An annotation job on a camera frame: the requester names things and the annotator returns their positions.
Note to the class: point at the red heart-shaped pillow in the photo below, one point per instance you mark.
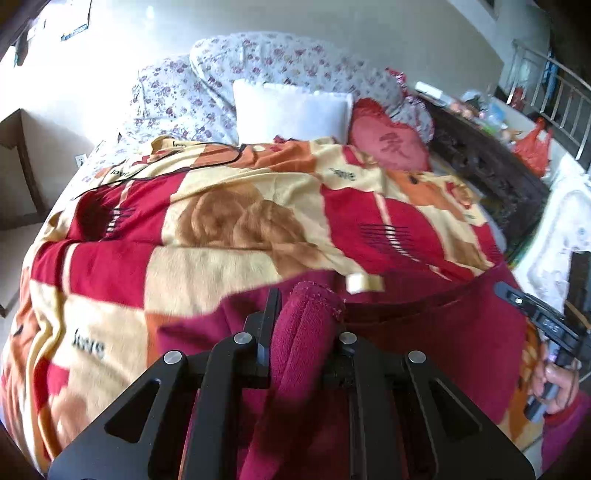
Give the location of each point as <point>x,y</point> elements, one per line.
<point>392,138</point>

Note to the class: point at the wooden nightstand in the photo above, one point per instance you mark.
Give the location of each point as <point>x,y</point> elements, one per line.
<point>23,170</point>

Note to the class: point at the floral quilt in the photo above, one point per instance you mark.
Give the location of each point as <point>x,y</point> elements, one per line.
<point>277,60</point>

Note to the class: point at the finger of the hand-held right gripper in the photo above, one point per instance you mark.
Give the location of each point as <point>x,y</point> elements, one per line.
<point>516,300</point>

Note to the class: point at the floral bed sheet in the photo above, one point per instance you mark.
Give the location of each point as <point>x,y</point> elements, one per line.
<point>108,157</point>

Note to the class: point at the white wall outlet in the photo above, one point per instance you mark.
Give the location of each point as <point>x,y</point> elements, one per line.
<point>81,160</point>

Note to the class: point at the white box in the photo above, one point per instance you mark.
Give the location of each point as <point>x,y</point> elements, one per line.
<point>430,90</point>

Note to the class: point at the person's right hand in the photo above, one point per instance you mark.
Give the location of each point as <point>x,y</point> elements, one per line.
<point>561,387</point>

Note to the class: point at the white pillow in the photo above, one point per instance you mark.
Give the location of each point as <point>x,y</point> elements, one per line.
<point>291,110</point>

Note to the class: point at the maroon fleece garment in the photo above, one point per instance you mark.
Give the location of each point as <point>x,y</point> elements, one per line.
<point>415,327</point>

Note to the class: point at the person's right forearm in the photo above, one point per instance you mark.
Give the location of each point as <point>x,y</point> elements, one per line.
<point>570,434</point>

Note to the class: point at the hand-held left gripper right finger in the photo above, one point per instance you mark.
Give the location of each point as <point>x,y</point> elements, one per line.
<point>406,415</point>

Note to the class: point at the red plastic bag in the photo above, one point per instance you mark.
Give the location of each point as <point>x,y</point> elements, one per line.
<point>533,147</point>

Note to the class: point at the dark carved wooden furniture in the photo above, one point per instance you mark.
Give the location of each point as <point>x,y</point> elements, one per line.
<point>485,161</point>

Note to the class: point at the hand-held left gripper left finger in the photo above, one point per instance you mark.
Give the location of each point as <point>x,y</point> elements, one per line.
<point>217,392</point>

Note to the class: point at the metal railing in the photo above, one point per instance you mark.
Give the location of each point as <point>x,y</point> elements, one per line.
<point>554,83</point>

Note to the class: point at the printed red orange blanket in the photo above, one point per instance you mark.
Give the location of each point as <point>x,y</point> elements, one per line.
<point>231,230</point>

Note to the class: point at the white embroidered cloth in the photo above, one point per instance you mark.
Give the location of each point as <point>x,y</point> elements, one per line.
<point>554,221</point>

